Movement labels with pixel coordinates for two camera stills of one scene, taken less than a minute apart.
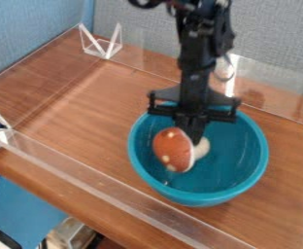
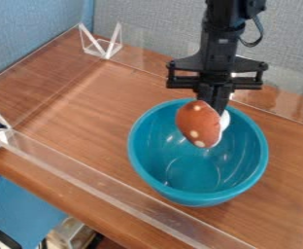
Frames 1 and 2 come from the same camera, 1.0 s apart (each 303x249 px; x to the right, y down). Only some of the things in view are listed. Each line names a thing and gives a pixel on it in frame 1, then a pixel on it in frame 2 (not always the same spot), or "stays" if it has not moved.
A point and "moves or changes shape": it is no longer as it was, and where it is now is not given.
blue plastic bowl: x=222 y=178 stays
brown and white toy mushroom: x=175 y=150 moves or changes shape
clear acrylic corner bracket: x=99 y=47 stays
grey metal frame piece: x=71 y=235 stays
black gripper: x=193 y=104 -> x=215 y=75
